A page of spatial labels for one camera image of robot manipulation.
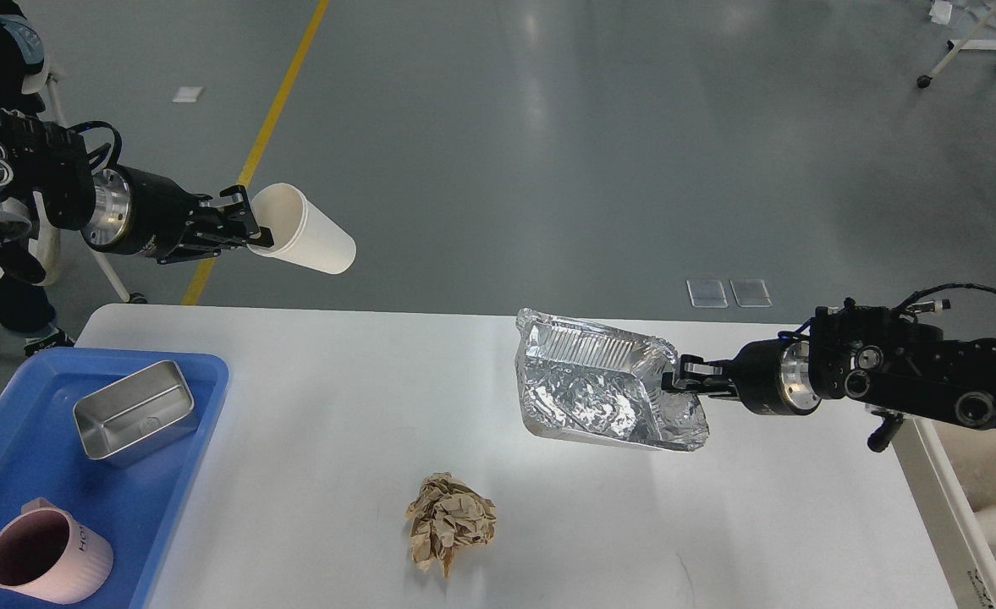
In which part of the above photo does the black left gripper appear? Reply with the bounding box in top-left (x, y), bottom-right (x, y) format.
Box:
top-left (81, 165), bottom-right (276, 265)

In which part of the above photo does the pink ribbed mug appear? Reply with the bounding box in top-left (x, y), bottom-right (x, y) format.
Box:
top-left (0, 497), bottom-right (114, 605)

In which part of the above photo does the stainless steel rectangular tray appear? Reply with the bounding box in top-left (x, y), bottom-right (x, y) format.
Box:
top-left (73, 361), bottom-right (200, 468)

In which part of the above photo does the clear floor plate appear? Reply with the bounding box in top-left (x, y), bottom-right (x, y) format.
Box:
top-left (729, 278), bottom-right (773, 308)
top-left (686, 280), bottom-right (729, 309)

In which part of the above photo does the white paper scrap on floor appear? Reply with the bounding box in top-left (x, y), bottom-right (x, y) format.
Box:
top-left (172, 86), bottom-right (205, 104)

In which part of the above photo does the white plastic bin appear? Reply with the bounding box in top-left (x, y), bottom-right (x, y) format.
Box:
top-left (892, 419), bottom-right (996, 608)

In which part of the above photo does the clear floor plate right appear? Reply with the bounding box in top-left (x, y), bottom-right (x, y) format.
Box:
top-left (729, 278), bottom-right (773, 308)

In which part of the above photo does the aluminium foil tray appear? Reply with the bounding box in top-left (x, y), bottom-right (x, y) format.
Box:
top-left (515, 308), bottom-right (710, 453)

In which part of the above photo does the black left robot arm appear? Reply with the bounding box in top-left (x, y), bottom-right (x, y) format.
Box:
top-left (0, 108), bottom-right (274, 284)

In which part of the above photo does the clear floor plate left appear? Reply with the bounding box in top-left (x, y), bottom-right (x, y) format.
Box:
top-left (686, 280), bottom-right (729, 309)

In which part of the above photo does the white office chair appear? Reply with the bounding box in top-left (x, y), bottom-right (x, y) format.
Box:
top-left (19, 59), bottom-right (148, 305)

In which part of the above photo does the seated person in black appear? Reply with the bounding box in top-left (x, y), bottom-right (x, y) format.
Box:
top-left (0, 1), bottom-right (73, 358)

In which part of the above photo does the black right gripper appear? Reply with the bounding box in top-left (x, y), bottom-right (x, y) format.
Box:
top-left (661, 339), bottom-right (820, 416)

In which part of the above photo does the white paper cup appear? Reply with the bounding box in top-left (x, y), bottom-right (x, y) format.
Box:
top-left (249, 184), bottom-right (357, 275)

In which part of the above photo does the blue plastic bin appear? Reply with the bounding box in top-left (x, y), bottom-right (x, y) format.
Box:
top-left (0, 348), bottom-right (229, 608)

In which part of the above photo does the brown paper ball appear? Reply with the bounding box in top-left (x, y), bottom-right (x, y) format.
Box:
top-left (404, 473), bottom-right (497, 579)

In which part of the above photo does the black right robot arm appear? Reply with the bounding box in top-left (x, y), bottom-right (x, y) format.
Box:
top-left (659, 284), bottom-right (996, 453)

